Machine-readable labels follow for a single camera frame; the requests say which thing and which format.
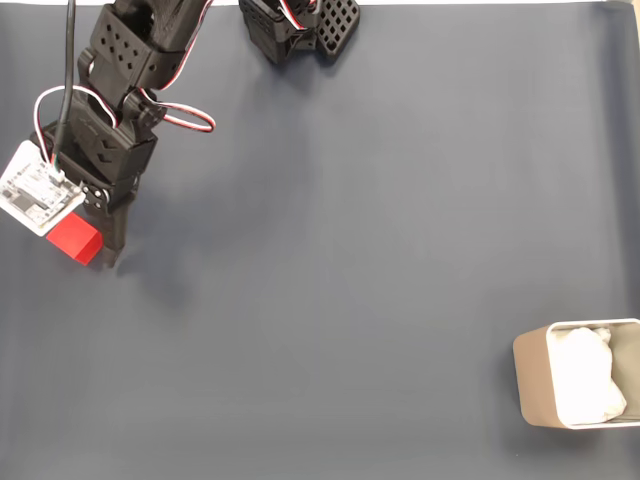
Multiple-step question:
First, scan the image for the red cube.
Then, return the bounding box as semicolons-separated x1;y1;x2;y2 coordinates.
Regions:
44;211;105;266

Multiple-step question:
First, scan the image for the beige rounded box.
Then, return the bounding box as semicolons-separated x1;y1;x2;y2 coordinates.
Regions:
512;317;640;431

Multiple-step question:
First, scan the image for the white crumpled tissue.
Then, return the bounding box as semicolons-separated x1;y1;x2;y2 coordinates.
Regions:
549;324;629;425

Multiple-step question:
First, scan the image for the white camera board module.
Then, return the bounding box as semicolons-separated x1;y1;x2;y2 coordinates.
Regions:
0;139;87;237

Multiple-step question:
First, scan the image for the red white black servo wire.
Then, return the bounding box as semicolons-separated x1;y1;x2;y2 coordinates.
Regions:
33;84;216;174
277;0;321;32

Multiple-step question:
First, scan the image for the black camera cable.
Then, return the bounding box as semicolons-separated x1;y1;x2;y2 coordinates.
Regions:
52;0;79;167

